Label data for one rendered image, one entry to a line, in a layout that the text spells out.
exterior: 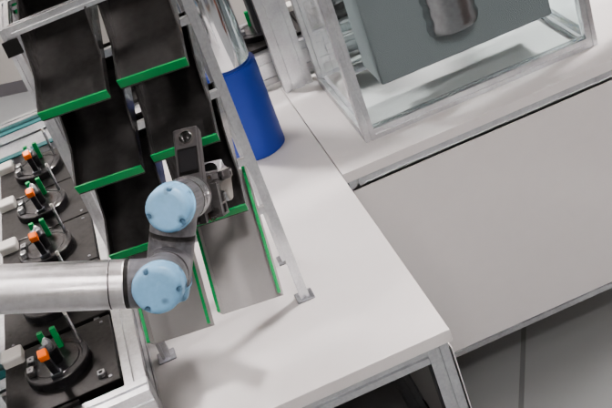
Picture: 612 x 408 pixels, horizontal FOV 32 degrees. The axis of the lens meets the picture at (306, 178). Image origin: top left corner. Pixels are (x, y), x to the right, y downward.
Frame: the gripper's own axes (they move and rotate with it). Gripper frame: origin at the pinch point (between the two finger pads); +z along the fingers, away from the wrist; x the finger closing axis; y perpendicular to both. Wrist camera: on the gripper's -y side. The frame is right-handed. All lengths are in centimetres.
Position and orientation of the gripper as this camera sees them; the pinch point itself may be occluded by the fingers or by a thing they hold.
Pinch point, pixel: (212, 172)
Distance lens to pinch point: 201.6
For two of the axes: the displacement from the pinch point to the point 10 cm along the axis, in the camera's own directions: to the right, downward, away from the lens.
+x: 9.7, -2.0, -1.5
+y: 2.2, 9.7, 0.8
